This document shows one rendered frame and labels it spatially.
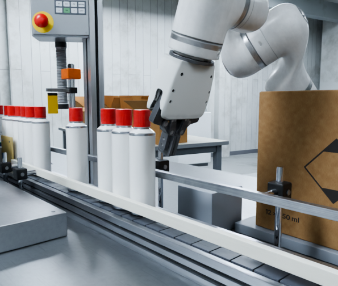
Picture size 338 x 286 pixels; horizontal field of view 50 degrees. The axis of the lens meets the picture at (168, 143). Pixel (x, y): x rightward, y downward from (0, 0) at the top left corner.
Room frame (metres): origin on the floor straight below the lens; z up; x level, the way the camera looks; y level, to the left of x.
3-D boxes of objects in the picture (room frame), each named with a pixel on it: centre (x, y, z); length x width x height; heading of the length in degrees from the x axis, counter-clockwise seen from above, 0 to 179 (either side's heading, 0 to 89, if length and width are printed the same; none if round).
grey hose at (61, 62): (1.17, 0.34, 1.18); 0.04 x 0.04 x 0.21
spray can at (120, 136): (0.74, 0.09, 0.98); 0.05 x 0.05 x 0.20
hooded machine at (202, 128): (6.14, -0.31, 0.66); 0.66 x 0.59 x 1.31; 121
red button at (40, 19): (1.05, 0.36, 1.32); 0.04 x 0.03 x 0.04; 97
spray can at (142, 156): (0.70, 0.05, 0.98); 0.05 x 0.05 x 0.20
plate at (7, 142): (1.18, 0.54, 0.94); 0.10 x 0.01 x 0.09; 42
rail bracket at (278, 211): (0.56, -0.17, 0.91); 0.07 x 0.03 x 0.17; 132
